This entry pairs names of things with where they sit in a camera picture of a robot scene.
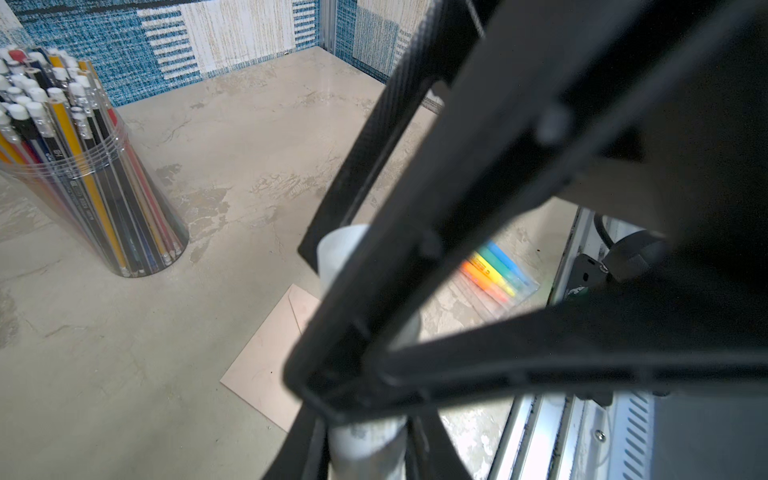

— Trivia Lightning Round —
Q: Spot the metal cup of pencils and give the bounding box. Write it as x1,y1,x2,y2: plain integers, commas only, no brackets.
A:
1,45,189,278

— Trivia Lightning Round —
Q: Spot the aluminium front rail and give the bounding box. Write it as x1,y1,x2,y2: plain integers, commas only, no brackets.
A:
487,206,655,480

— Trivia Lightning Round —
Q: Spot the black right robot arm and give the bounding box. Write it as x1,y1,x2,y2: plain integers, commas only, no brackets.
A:
283,1,767,424

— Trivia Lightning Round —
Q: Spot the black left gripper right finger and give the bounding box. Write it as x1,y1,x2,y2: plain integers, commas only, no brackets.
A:
405,411,472,480

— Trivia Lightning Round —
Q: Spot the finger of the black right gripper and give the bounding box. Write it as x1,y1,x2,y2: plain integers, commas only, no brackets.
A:
283,1,767,423
298,1,480,271

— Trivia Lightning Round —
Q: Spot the pack of coloured highlighters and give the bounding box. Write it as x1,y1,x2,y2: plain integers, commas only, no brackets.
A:
453,241,539,321

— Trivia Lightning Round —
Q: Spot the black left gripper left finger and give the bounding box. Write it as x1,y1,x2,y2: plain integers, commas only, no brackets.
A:
262,406,329,480

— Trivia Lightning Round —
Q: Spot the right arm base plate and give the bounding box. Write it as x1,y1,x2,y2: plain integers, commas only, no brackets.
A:
564,253,611,299

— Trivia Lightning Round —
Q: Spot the white glue stick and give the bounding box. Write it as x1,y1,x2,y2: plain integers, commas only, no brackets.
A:
317,224,408,480

